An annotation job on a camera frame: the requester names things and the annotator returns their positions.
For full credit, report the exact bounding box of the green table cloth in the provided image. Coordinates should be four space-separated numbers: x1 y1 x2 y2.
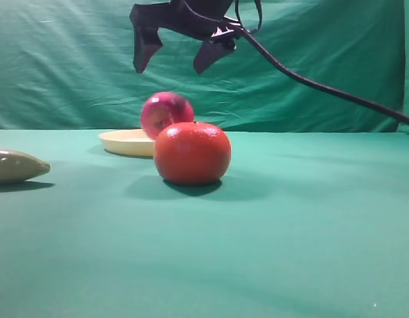
0 130 409 317

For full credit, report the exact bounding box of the orange red tangerine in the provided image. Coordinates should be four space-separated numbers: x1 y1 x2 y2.
154 122 232 186

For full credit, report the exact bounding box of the pale yellow plate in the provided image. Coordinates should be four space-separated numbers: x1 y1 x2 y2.
99 129 154 157

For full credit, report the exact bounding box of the beige elongated fruit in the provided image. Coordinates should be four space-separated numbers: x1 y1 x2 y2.
0 149 51 184

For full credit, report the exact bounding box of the green backdrop cloth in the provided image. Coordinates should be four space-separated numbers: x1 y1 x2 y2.
0 0 409 134

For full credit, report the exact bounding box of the magenta red apple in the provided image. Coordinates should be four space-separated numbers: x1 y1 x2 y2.
140 91 195 140

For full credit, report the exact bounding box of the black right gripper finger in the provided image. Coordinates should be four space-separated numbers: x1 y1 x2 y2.
133 26 163 74

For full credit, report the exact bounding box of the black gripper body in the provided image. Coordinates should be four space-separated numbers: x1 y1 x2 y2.
130 1 240 42

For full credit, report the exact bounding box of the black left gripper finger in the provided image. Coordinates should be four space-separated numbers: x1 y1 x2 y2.
193 40 236 74

